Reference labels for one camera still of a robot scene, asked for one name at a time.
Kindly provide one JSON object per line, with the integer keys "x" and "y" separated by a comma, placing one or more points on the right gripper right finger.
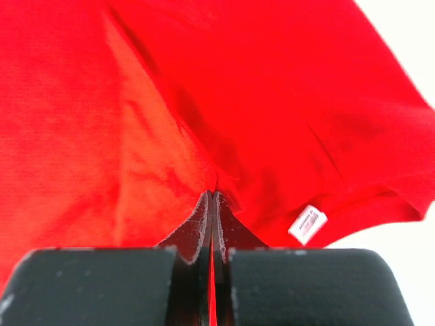
{"x": 240, "y": 271}

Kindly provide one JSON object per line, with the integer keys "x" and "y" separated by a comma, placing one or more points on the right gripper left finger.
{"x": 188, "y": 302}

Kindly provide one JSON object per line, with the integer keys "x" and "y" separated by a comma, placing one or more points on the bright red t shirt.
{"x": 117, "y": 115}

